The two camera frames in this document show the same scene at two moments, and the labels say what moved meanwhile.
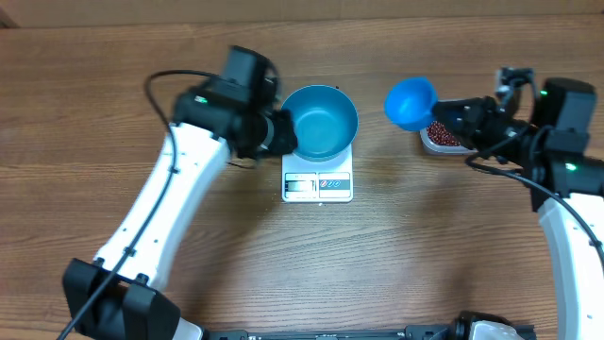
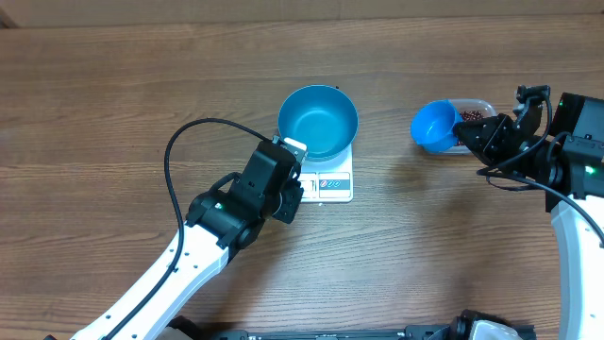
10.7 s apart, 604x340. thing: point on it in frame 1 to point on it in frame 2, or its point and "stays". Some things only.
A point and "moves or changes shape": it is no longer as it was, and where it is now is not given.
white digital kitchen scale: (326, 181) stays
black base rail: (411, 332) stays
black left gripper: (289, 137) to (293, 195)
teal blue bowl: (325, 121) stays
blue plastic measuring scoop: (410, 102) to (432, 126)
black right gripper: (477, 113) stays
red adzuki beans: (439, 134) moves or changes shape
